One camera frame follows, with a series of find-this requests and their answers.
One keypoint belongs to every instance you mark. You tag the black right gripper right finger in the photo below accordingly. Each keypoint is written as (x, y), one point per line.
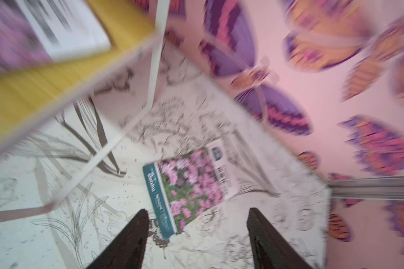
(270, 250)

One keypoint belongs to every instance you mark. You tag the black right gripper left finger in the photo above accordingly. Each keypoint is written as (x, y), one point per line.
(127, 250)

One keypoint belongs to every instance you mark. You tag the purple flower seed bag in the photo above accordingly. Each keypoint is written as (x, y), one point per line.
(184, 187)
(38, 33)

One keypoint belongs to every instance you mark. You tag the white two-tier bamboo shelf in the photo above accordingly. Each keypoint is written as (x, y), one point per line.
(31, 96)

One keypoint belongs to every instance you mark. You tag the aluminium cage frame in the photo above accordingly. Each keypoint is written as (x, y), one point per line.
(381, 188)

